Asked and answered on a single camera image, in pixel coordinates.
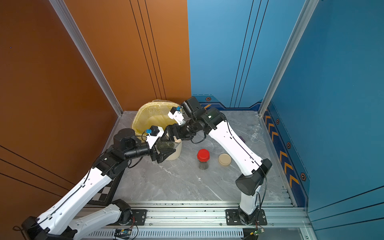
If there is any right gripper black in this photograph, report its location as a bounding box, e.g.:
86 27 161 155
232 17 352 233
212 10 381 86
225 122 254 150
160 118 200 143

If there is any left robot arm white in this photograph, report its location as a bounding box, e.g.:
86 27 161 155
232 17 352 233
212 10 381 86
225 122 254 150
13 126 176 240

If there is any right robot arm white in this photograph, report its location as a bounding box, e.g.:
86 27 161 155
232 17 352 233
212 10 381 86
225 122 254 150
162 97 272 225

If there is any glass jar red lid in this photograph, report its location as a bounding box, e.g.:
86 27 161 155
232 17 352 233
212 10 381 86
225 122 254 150
197 149 210 170

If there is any cream waste basket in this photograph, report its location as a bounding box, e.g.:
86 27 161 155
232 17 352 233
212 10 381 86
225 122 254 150
132 100 182 161

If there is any black white checkerboard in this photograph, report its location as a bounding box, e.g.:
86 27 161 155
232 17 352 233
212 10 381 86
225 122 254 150
88 172 124 206

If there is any green circuit board left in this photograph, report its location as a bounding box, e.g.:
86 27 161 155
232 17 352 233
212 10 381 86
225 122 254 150
114 229 132 240

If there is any green circuit board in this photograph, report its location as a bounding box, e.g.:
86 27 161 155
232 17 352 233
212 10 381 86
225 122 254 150
249 227 265 239
114 229 132 240

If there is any green circuit board right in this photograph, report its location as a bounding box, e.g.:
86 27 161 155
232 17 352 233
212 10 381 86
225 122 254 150
249 227 265 239

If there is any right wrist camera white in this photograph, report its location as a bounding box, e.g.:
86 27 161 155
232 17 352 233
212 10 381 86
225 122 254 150
168 106 185 126

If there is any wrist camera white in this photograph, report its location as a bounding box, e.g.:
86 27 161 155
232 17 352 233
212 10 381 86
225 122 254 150
145 126 164 149
168 106 185 126

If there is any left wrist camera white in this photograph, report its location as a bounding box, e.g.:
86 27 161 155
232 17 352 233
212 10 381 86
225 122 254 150
145 126 164 149

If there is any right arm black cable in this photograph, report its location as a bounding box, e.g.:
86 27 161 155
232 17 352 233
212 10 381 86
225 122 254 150
190 113 268 211

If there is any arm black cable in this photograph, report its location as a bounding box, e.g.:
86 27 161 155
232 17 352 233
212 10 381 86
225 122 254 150
190 113 268 211
12 131 151 233

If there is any aluminium corner post left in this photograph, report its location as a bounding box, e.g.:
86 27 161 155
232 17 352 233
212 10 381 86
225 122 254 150
50 0 124 117

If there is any aluminium corner post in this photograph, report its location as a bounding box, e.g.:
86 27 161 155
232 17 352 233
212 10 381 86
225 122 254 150
258 0 319 117
50 0 124 117

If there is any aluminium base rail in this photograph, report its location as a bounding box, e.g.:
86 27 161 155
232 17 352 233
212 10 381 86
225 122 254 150
85 199 317 240

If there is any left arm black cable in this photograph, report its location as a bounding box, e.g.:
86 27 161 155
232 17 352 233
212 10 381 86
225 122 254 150
12 131 151 233

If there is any aluminium corner post right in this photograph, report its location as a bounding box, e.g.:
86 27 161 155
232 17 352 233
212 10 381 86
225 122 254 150
258 0 319 117

